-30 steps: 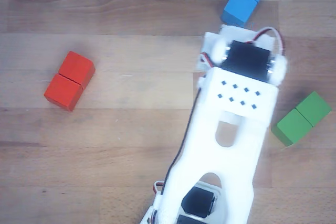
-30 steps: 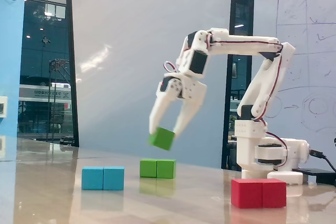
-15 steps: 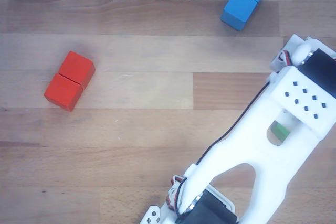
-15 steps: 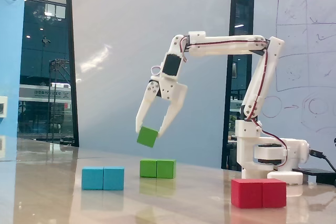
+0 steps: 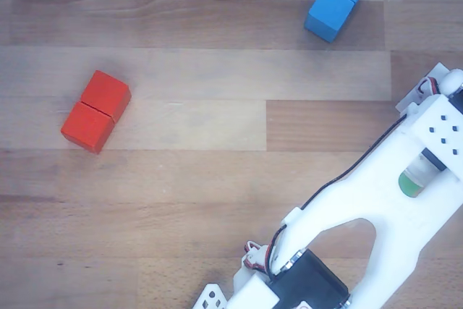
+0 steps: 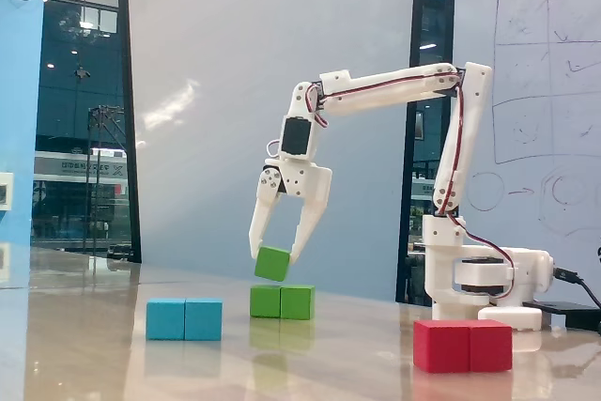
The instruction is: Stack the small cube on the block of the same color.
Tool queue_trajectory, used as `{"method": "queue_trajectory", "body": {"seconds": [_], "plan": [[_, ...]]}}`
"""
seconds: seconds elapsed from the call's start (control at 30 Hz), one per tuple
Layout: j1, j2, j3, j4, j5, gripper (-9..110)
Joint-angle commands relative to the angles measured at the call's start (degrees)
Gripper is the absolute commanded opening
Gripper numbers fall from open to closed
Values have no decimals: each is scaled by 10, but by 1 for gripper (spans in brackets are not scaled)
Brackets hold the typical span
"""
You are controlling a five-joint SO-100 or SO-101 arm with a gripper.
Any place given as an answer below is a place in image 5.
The red wooden block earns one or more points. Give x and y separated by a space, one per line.
94 121

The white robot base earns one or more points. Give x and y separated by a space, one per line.
211 298

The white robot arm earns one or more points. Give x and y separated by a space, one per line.
380 193

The green wooden block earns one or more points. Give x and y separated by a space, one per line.
410 187

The blue wooden block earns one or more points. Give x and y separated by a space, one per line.
332 8

